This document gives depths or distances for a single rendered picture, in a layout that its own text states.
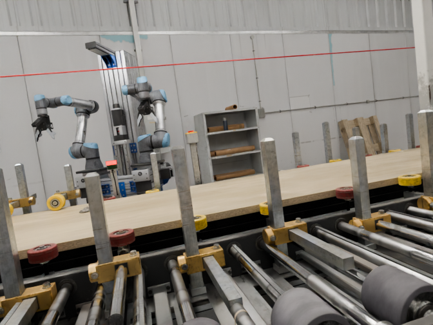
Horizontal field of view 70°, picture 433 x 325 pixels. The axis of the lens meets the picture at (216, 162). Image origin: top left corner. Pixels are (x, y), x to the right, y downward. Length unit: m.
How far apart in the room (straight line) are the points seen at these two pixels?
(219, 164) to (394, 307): 4.45
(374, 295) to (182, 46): 4.69
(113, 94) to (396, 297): 2.65
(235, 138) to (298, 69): 1.75
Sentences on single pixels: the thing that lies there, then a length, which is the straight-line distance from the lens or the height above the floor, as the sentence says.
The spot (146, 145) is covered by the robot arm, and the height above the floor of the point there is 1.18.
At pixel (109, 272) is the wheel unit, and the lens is 0.93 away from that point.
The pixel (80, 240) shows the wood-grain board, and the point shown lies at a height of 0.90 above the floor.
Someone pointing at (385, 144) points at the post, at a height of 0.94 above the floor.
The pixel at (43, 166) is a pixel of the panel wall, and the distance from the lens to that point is 4.71.
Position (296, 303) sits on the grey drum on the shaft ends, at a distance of 0.62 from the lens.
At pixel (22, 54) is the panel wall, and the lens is 4.92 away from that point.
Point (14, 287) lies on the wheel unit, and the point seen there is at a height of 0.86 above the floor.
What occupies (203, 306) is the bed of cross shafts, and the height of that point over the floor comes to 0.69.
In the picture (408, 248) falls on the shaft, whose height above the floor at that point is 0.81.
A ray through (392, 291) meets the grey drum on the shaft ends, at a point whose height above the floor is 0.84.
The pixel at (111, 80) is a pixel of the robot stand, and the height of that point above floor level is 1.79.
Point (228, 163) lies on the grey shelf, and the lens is 5.05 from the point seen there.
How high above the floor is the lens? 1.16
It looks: 5 degrees down
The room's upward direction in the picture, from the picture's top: 8 degrees counter-clockwise
